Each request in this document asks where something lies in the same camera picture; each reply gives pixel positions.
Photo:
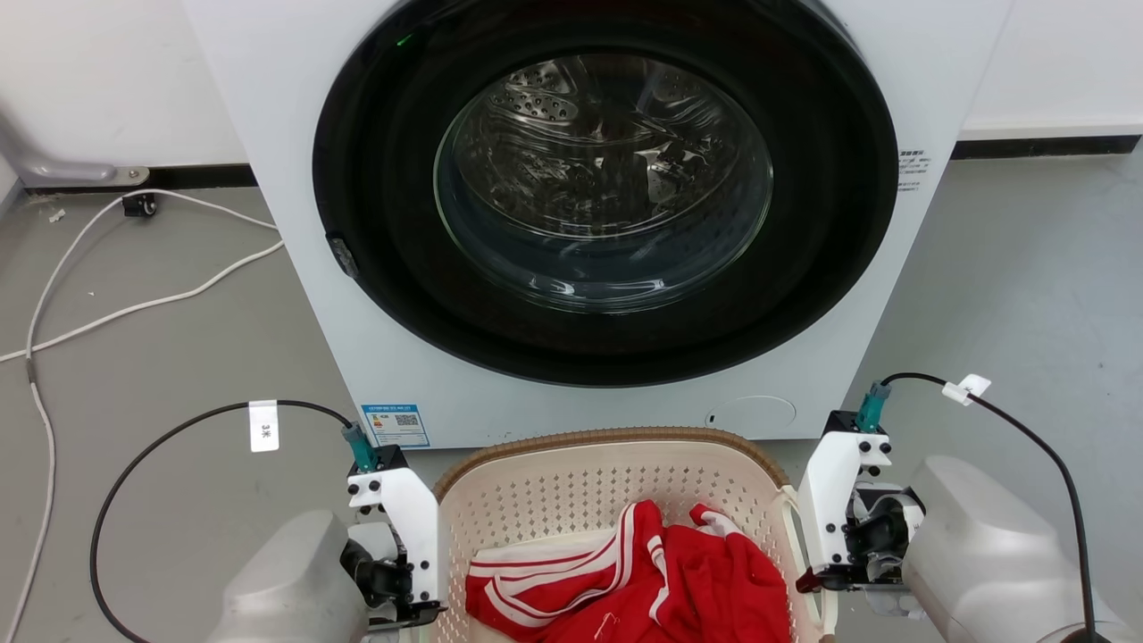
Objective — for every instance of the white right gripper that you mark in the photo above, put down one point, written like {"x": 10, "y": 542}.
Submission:
{"x": 826, "y": 509}

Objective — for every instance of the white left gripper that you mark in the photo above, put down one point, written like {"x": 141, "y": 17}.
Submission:
{"x": 415, "y": 536}

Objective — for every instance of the beige perforated laundry basket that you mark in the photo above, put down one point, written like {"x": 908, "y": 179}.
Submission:
{"x": 554, "y": 491}

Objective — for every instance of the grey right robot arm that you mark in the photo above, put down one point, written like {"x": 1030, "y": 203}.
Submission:
{"x": 991, "y": 554}

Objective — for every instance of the red white-striped garment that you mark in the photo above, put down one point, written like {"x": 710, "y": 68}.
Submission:
{"x": 714, "y": 580}

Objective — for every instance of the round white filter cover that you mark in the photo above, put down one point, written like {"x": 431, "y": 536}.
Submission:
{"x": 755, "y": 412}

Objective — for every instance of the blue energy label sticker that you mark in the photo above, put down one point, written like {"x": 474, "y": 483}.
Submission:
{"x": 396, "y": 426}

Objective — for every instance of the black round washer door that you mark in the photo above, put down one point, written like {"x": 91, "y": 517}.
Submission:
{"x": 384, "y": 268}

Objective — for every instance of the white front-load washing machine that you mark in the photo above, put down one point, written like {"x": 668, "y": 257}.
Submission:
{"x": 295, "y": 268}

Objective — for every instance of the small printed text sticker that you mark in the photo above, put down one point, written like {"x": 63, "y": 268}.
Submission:
{"x": 913, "y": 171}

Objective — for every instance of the black baseboard strip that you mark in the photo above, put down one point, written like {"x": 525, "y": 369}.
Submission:
{"x": 1045, "y": 146}

